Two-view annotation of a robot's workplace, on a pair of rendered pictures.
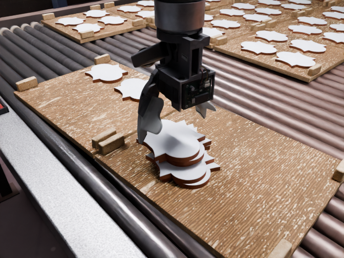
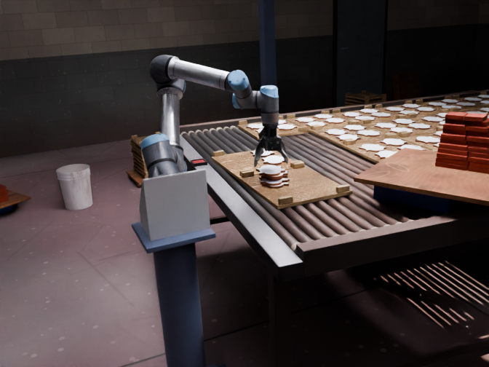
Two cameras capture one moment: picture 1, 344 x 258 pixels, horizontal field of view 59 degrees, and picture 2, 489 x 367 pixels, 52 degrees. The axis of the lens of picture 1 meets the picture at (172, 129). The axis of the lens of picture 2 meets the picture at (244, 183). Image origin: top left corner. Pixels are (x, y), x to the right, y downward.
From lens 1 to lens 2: 1.72 m
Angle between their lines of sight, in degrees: 27
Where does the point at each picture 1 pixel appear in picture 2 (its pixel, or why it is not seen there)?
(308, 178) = (325, 191)
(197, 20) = (273, 119)
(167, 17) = (263, 118)
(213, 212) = (275, 193)
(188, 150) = (273, 172)
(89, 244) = (227, 197)
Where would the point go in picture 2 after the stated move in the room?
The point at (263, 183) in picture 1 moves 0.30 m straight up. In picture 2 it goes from (303, 190) to (303, 121)
